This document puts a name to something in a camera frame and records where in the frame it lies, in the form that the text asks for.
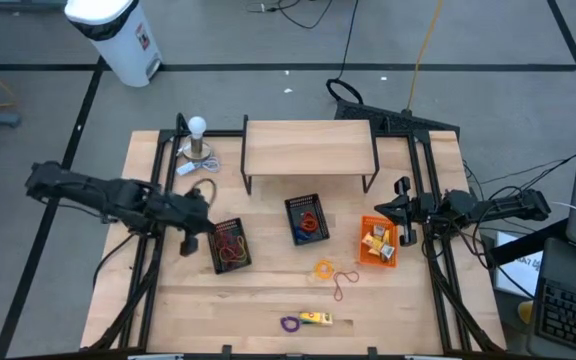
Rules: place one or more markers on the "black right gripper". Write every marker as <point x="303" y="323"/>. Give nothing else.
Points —
<point x="420" y="207"/>

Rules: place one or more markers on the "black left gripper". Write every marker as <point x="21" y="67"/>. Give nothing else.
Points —
<point x="183" y="215"/>

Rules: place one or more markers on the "pink coil wristband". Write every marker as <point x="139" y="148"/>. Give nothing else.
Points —
<point x="225" y="240"/>

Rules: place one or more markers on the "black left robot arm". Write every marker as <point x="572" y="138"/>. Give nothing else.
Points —
<point x="93" y="192"/>

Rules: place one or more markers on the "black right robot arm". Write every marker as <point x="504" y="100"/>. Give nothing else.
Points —
<point x="508" y="207"/>

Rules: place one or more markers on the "black plastic mesh basket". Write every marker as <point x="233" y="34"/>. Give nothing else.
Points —
<point x="228" y="267"/>
<point x="303" y="202"/>

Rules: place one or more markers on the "orange plastic mesh basket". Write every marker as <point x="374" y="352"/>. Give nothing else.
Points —
<point x="373" y="261"/>

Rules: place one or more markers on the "white bulb brass lamp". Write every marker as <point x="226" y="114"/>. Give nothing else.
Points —
<point x="197" y="126"/>

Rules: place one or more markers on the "brown rubber band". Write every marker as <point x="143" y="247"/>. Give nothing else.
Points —
<point x="338" y="295"/>

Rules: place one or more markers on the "wooden shelf riser black legs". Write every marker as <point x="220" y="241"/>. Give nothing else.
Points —
<point x="308" y="147"/>

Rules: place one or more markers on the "black table clamp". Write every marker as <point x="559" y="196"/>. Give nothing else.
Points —
<point x="226" y="351"/>
<point x="372" y="353"/>

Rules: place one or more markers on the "black metal bar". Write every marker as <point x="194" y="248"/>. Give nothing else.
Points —
<point x="518" y="250"/>

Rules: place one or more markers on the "white paper sign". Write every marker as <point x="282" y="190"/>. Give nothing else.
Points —
<point x="523" y="275"/>

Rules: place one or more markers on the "yellow round object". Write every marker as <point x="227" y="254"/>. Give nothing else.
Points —
<point x="524" y="312"/>

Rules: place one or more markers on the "white trash bin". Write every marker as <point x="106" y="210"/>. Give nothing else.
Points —
<point x="118" y="40"/>

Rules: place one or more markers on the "grey laptop black keyboard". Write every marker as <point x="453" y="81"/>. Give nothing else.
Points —
<point x="573" y="320"/>

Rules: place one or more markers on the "grey floor strip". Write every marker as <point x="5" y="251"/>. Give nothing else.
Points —
<point x="28" y="5"/>

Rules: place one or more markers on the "black aluminium table frame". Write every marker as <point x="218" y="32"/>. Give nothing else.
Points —
<point x="223" y="133"/>

